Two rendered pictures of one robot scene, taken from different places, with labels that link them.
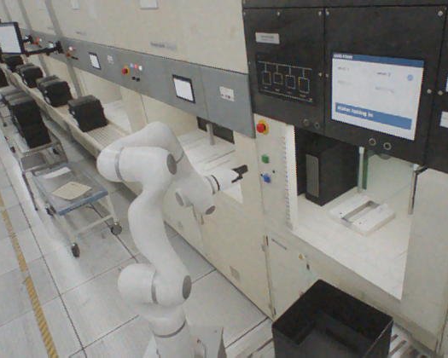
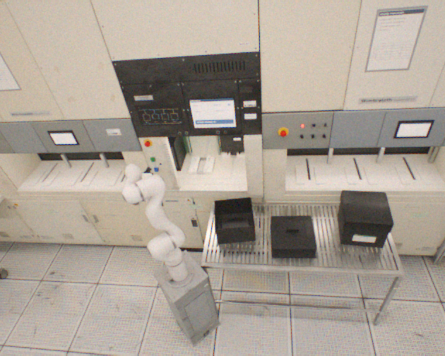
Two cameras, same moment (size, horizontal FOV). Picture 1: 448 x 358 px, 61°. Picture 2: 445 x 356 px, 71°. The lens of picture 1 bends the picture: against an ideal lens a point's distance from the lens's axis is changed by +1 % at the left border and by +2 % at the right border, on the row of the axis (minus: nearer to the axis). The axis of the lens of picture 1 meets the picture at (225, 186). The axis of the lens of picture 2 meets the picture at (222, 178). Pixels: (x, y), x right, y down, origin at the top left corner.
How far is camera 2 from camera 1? 110 cm
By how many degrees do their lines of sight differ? 39
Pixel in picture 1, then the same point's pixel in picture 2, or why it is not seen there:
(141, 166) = (154, 187)
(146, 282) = (168, 241)
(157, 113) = (9, 163)
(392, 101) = (224, 114)
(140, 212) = (157, 209)
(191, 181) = not seen: hidden behind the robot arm
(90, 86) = not seen: outside the picture
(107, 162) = (135, 194)
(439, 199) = (253, 145)
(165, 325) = (179, 257)
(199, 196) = not seen: hidden behind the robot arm
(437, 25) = (235, 85)
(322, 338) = (227, 224)
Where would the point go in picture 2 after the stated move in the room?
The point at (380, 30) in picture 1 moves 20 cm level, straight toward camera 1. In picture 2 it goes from (211, 89) to (227, 101)
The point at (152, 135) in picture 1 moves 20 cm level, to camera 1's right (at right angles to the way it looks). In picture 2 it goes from (138, 171) to (164, 152)
